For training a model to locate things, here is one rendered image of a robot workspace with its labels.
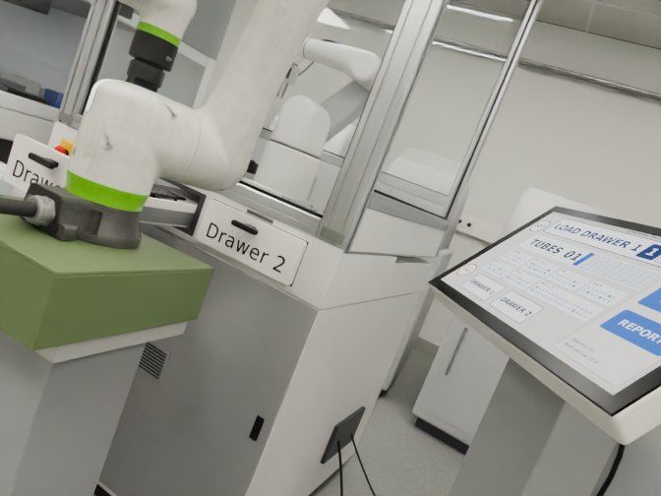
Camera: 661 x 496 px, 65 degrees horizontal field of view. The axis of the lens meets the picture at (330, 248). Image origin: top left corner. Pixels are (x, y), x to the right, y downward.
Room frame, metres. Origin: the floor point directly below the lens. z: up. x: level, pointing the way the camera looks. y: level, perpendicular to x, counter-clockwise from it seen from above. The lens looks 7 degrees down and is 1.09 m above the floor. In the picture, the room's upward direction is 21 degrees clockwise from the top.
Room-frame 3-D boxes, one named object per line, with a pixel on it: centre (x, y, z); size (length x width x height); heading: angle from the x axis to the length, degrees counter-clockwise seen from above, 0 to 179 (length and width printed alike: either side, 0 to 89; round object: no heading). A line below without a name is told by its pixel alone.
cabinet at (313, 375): (1.78, 0.25, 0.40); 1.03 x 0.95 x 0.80; 67
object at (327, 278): (1.78, 0.25, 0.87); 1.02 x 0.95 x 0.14; 67
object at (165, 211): (1.26, 0.52, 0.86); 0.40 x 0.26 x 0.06; 157
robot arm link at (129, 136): (0.84, 0.37, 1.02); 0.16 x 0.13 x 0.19; 136
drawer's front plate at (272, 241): (1.23, 0.19, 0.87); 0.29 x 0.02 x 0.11; 67
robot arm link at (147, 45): (1.15, 0.52, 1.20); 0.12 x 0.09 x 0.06; 67
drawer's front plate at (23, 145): (1.07, 0.60, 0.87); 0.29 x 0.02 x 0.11; 67
